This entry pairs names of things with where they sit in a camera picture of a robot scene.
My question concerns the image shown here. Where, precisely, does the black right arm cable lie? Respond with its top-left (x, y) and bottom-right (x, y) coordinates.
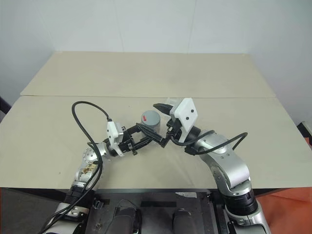
top-left (170, 131), bottom-right (249, 156)

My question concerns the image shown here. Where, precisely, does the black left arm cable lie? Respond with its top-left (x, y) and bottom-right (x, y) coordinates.
top-left (40, 101), bottom-right (114, 234)

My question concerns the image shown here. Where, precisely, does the torn white sticker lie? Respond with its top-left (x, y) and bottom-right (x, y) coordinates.
top-left (175, 192), bottom-right (197, 199)

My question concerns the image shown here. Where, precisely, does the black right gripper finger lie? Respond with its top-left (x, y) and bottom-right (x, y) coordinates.
top-left (152, 103), bottom-right (174, 116)
top-left (137, 123), bottom-right (171, 148)

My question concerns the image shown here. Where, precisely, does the dark rounded shape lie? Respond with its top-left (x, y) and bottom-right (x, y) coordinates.
top-left (114, 199), bottom-right (142, 234)
top-left (172, 208), bottom-right (198, 234)

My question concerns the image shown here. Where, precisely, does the grey round container lid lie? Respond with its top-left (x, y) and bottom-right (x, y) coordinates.
top-left (141, 110), bottom-right (161, 130)

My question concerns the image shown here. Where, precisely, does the red black item beside table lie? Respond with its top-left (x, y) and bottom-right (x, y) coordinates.
top-left (295, 120), bottom-right (312, 150)

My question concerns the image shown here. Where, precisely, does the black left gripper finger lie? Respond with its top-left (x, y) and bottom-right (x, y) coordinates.
top-left (125, 123), bottom-right (142, 135)
top-left (133, 136), bottom-right (159, 150)

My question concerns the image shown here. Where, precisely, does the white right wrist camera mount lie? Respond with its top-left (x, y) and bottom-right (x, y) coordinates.
top-left (169, 97), bottom-right (199, 143)

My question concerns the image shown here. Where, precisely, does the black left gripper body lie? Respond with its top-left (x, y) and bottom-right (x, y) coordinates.
top-left (118, 126), bottom-right (140, 156)

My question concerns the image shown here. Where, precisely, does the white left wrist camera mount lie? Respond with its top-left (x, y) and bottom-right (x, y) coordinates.
top-left (106, 120), bottom-right (126, 157)

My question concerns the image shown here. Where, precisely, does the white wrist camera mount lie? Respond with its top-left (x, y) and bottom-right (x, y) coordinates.
top-left (169, 97), bottom-right (199, 143)
top-left (106, 120), bottom-right (126, 157)

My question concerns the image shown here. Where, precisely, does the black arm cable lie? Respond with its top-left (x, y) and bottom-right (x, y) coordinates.
top-left (40, 101), bottom-right (114, 234)
top-left (170, 131), bottom-right (249, 156)

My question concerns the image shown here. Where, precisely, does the grey metal base plate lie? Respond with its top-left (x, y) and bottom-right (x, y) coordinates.
top-left (85, 192), bottom-right (213, 234)

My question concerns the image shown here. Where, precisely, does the dark object beside table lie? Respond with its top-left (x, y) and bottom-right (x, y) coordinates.
top-left (0, 95), bottom-right (12, 121)

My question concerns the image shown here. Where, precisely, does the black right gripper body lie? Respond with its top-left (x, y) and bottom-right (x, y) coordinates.
top-left (165, 118), bottom-right (186, 143)

